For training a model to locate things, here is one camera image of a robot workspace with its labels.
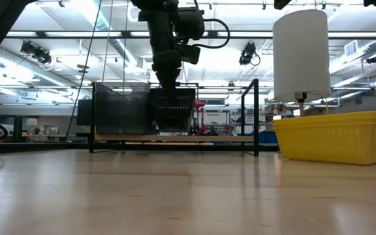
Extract dark background monitor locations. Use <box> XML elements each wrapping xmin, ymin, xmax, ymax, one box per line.
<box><xmin>76</xmin><ymin>99</ymin><xmax>93</xmax><ymax>127</ymax></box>

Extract red machine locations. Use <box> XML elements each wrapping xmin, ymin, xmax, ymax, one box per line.
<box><xmin>191</xmin><ymin>100</ymin><xmax>209</xmax><ymax>136</ymax></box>

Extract wooden shelf with black frame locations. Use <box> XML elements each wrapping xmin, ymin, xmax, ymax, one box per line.
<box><xmin>88</xmin><ymin>78</ymin><xmax>260</xmax><ymax>157</ymax></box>

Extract long thin black cable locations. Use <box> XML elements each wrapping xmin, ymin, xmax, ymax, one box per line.
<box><xmin>65</xmin><ymin>0</ymin><xmax>103</xmax><ymax>142</ymax></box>

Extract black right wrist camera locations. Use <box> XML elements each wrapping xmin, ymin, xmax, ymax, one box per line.
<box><xmin>174</xmin><ymin>8</ymin><xmax>206</xmax><ymax>42</ymax></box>

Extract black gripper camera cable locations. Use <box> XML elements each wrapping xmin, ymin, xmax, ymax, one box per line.
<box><xmin>191</xmin><ymin>18</ymin><xmax>230</xmax><ymax>50</ymax></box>

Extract small white table lamp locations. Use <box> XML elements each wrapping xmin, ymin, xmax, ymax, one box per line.
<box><xmin>26</xmin><ymin>117</ymin><xmax>38</xmax><ymax>132</ymax></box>

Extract black perforated plastic basket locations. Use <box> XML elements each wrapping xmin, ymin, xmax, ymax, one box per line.
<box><xmin>148</xmin><ymin>87</ymin><xmax>197</xmax><ymax>133</ymax></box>

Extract black metal rail frame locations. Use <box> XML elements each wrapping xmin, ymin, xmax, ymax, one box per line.
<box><xmin>0</xmin><ymin>142</ymin><xmax>376</xmax><ymax>160</ymax></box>

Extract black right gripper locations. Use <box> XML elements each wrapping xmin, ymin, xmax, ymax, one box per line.
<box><xmin>138</xmin><ymin>9</ymin><xmax>201</xmax><ymax>94</ymax></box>

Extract grey translucent plastic basket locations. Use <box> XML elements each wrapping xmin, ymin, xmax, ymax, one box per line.
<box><xmin>95</xmin><ymin>82</ymin><xmax>151</xmax><ymax>131</ymax></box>
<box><xmin>95</xmin><ymin>84</ymin><xmax>152</xmax><ymax>133</ymax></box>
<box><xmin>95</xmin><ymin>87</ymin><xmax>153</xmax><ymax>135</ymax></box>

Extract blue storage bins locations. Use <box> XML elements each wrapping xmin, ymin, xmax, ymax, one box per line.
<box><xmin>258</xmin><ymin>131</ymin><xmax>277</xmax><ymax>144</ymax></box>

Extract yellow plastic basket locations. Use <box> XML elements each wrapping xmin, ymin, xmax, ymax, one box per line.
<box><xmin>272</xmin><ymin>110</ymin><xmax>376</xmax><ymax>123</ymax></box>
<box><xmin>274</xmin><ymin>114</ymin><xmax>376</xmax><ymax>166</ymax></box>

